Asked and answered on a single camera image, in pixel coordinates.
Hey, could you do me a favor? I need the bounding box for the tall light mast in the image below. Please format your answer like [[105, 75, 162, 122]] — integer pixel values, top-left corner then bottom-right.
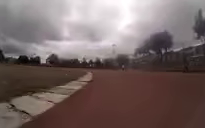
[[111, 43, 118, 68]]

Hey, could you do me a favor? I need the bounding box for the row of trees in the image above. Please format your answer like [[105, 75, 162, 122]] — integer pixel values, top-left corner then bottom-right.
[[0, 46, 131, 69]]

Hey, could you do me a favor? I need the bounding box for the red running track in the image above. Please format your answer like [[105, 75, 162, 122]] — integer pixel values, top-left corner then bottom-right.
[[21, 68, 205, 128]]

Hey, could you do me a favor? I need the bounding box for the large dark tree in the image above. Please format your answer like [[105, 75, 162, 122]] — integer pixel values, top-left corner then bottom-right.
[[134, 30, 174, 64]]

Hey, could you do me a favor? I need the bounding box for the fence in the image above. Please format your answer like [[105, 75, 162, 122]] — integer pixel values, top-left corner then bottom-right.
[[129, 54, 205, 72]]

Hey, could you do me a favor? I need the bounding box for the brown dry grass field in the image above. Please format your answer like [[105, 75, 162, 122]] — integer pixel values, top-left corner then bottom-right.
[[0, 63, 88, 104]]

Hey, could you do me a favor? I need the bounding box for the long pale building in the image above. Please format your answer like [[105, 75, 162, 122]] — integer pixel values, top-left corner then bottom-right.
[[129, 41, 205, 69]]

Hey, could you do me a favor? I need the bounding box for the pale concrete kerb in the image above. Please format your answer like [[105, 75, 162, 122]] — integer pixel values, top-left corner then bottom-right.
[[0, 71, 94, 128]]

